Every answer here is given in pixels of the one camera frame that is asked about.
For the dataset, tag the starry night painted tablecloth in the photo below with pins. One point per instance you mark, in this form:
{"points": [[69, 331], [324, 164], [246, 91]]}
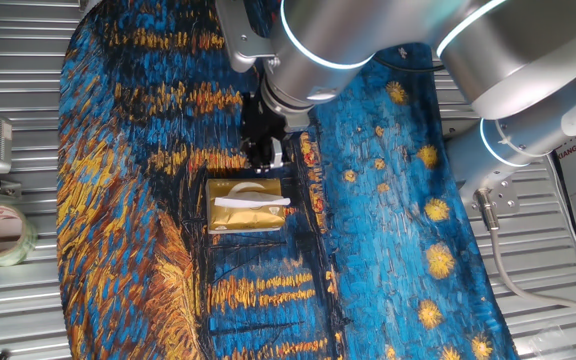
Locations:
{"points": [[133, 225]]}

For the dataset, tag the clear plastic bag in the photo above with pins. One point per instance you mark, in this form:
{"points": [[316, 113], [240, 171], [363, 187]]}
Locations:
{"points": [[558, 342]]}

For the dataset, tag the white napkin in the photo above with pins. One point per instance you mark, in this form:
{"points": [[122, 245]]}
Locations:
{"points": [[248, 202]]}

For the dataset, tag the gold tissue pack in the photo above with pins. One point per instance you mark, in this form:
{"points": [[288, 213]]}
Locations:
{"points": [[243, 220]]}

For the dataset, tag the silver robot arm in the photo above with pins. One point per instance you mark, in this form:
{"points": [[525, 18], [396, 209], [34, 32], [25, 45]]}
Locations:
{"points": [[328, 30]]}

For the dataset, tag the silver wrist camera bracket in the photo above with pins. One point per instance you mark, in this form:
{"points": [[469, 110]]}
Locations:
{"points": [[240, 40]]}

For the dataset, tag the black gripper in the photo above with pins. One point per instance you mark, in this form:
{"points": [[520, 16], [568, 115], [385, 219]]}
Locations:
{"points": [[260, 120]]}

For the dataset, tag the small black knob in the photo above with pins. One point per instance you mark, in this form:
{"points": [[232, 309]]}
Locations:
{"points": [[2, 355]]}

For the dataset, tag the small white scrap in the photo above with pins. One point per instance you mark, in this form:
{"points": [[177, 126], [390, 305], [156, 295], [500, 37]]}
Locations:
{"points": [[403, 52]]}

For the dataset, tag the clear tape roll red print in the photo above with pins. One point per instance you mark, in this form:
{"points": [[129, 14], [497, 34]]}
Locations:
{"points": [[3, 257]]}

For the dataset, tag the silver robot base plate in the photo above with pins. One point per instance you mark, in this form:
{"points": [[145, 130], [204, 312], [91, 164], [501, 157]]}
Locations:
{"points": [[505, 197]]}

